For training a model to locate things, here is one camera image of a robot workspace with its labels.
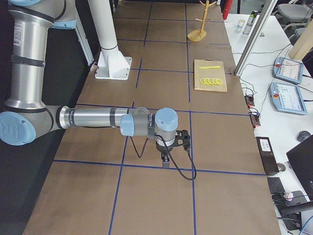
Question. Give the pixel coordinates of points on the far teach pendant tablet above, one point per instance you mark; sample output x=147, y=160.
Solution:
x=288, y=70

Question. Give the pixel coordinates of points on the black computer mouse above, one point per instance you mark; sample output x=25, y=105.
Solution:
x=303, y=135

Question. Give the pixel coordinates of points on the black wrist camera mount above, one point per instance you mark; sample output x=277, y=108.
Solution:
x=182, y=138

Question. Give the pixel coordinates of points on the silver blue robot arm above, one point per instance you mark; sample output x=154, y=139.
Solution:
x=26, y=117

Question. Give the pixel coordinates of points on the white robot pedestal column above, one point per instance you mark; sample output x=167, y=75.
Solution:
x=112, y=64

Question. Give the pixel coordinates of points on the orange connector board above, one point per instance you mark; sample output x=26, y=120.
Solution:
x=254, y=115
x=249, y=97

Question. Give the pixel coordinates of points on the bamboo cutting board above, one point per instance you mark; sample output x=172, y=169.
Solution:
x=210, y=73

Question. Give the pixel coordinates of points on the black laptop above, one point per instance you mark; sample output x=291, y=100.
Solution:
x=301, y=161

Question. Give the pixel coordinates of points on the teach pendant tablet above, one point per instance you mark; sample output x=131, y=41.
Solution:
x=288, y=70
x=287, y=98

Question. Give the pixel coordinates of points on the wooden mug rack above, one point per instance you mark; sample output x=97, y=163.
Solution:
x=198, y=34

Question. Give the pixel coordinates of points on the near teach pendant tablet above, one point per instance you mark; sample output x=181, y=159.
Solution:
x=287, y=98

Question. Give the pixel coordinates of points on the clear water bottle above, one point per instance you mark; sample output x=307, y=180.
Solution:
x=250, y=22

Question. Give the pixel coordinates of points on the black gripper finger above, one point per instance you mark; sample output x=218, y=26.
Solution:
x=164, y=160
x=167, y=161

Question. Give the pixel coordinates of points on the orange connector board near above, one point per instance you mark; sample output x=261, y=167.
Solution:
x=254, y=115

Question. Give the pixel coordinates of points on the aluminium frame post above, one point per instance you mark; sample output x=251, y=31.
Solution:
x=265, y=13

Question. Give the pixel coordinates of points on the yellow plastic knife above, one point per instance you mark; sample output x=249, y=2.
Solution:
x=209, y=67

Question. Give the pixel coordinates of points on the orange connector board far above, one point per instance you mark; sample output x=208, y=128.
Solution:
x=249, y=97

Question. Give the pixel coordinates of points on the office chair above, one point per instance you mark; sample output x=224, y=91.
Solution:
x=295, y=14

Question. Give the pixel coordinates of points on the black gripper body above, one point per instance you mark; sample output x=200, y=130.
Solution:
x=163, y=148

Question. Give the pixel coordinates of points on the black power box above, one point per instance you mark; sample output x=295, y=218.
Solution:
x=267, y=156

